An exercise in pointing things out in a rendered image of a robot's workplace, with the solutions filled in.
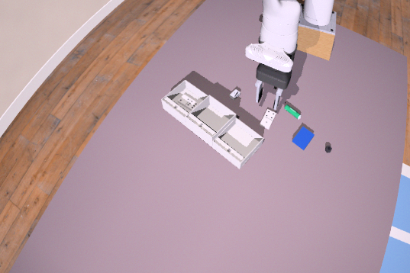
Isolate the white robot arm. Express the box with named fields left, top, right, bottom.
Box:
left=262, top=0, right=334, bottom=35

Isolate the white three-compartment bin rack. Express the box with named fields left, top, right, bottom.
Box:
left=161, top=80, right=263, bottom=169

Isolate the white domino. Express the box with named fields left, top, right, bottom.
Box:
left=178, top=95, right=199, bottom=111
left=260, top=109, right=276, bottom=129

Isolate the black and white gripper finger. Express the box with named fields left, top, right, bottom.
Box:
left=255, top=80, right=263, bottom=103
left=273, top=88, right=283, bottom=110

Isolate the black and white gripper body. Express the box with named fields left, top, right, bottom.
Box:
left=245, top=22, right=298, bottom=89

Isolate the green battery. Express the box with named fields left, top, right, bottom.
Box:
left=284, top=105, right=301, bottom=120

